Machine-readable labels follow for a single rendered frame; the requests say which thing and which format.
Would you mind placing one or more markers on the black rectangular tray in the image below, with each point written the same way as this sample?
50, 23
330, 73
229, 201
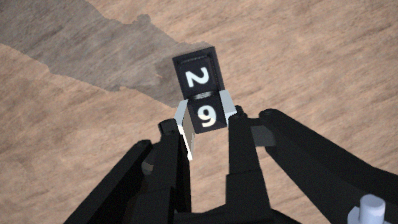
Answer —
207, 51

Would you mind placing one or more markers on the black cube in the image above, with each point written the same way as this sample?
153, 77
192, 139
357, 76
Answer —
197, 75
206, 111

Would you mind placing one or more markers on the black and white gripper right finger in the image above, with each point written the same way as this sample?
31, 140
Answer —
344, 188

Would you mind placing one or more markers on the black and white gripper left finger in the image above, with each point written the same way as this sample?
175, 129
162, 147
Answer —
113, 200

